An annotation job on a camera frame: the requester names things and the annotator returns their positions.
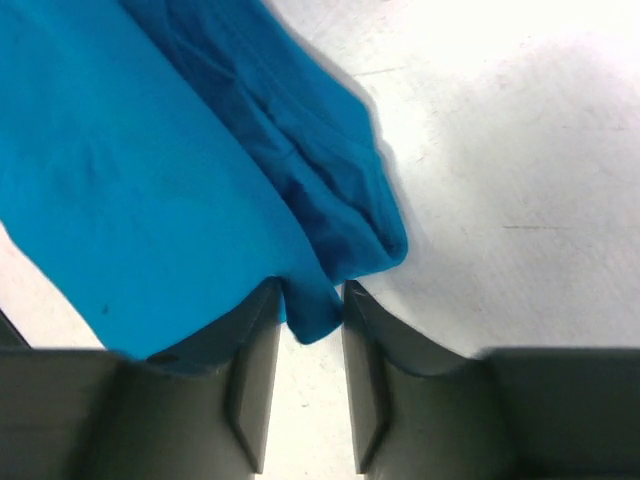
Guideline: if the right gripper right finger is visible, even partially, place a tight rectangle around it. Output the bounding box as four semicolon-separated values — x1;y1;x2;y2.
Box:
343;281;639;479

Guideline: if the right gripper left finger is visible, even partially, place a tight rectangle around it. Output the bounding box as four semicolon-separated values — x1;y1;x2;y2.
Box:
1;278;281;479

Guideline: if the bright blue t shirt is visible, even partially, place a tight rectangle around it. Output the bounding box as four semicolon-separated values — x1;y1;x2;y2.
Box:
1;1;408;358

